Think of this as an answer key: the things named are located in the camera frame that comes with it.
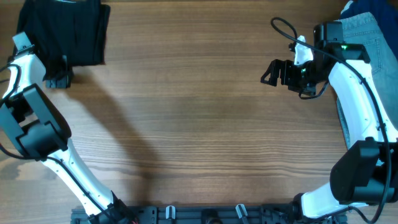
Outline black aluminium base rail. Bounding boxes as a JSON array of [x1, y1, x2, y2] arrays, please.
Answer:
[[70, 203, 348, 224]]

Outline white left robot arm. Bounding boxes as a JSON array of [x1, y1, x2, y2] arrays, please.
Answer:
[[1, 32, 138, 223]]

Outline navy blue garment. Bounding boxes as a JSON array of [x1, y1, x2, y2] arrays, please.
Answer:
[[340, 0, 397, 57]]

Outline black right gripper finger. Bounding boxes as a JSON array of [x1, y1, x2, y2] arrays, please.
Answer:
[[280, 60, 294, 86], [261, 59, 281, 86]]

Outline light blue denim shorts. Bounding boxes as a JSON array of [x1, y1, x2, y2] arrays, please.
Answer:
[[339, 12, 397, 128]]

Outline black shorts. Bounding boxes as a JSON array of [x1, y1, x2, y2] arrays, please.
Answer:
[[17, 0, 111, 80]]

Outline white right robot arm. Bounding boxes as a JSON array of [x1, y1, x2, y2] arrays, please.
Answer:
[[261, 21, 397, 223]]

